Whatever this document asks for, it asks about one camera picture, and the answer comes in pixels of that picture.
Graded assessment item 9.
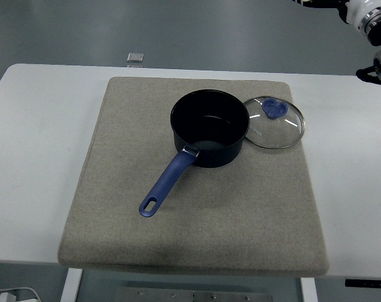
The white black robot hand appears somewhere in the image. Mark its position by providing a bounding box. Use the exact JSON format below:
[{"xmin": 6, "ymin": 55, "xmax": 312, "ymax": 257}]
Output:
[{"xmin": 292, "ymin": 0, "xmax": 381, "ymax": 31}]

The glass pot lid blue knob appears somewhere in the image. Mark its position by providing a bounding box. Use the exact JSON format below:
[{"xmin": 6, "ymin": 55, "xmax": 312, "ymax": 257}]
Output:
[{"xmin": 242, "ymin": 96, "xmax": 307, "ymax": 150}]

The dark pot with blue handle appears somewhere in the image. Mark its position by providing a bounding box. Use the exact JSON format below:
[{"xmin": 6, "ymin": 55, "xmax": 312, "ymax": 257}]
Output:
[{"xmin": 138, "ymin": 89, "xmax": 251, "ymax": 218}]

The beige fabric mat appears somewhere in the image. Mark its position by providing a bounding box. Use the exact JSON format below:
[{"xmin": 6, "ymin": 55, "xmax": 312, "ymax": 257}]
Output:
[{"xmin": 57, "ymin": 76, "xmax": 330, "ymax": 277}]

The black bar under table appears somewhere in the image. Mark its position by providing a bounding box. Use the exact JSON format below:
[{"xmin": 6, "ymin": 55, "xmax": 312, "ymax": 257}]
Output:
[{"xmin": 345, "ymin": 279, "xmax": 381, "ymax": 288}]

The white table leg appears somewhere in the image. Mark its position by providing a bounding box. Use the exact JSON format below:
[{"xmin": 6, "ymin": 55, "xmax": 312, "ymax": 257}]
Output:
[
  {"xmin": 299, "ymin": 277, "xmax": 319, "ymax": 302},
  {"xmin": 58, "ymin": 268, "xmax": 84, "ymax": 302}
]

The grey metal plate with screws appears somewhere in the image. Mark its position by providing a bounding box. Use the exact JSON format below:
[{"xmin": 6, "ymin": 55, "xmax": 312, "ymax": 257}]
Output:
[{"xmin": 114, "ymin": 286, "xmax": 274, "ymax": 302}]

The white cable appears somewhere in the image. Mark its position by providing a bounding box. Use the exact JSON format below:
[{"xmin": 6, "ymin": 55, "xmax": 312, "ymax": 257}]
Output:
[{"xmin": 0, "ymin": 286, "xmax": 42, "ymax": 302}]

